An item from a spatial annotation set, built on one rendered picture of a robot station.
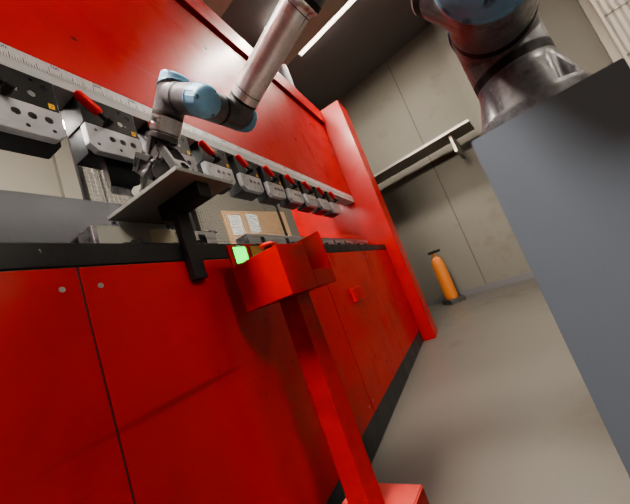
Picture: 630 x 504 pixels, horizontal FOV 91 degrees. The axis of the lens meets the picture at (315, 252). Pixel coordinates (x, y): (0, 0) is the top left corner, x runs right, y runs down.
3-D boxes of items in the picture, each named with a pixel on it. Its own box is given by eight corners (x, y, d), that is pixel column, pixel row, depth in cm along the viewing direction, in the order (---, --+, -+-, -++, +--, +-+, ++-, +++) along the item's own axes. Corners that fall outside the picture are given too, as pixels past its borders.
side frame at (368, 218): (435, 338, 254) (337, 99, 287) (345, 361, 289) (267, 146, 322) (438, 330, 276) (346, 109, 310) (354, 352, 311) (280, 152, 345)
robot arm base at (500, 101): (590, 104, 51) (563, 54, 52) (606, 69, 39) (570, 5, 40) (493, 154, 60) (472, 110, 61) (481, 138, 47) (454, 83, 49)
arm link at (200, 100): (235, 94, 77) (208, 92, 83) (197, 76, 68) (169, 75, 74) (230, 127, 79) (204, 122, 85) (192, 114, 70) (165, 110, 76)
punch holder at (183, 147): (162, 166, 95) (148, 120, 97) (145, 179, 98) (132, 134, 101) (199, 176, 108) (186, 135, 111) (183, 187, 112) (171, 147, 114)
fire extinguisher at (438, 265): (468, 296, 394) (446, 246, 404) (463, 301, 370) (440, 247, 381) (446, 302, 411) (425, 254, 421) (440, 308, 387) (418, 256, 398)
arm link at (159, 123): (188, 125, 83) (162, 114, 76) (185, 142, 84) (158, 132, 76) (170, 121, 86) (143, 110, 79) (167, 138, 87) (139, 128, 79)
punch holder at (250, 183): (245, 188, 131) (233, 153, 133) (230, 197, 134) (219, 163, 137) (265, 193, 144) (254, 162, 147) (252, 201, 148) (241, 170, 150)
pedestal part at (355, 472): (375, 523, 69) (295, 294, 77) (353, 520, 72) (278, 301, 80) (385, 503, 74) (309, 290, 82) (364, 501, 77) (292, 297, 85)
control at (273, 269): (292, 294, 68) (267, 220, 71) (246, 312, 77) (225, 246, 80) (337, 280, 85) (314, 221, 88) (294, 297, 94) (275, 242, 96)
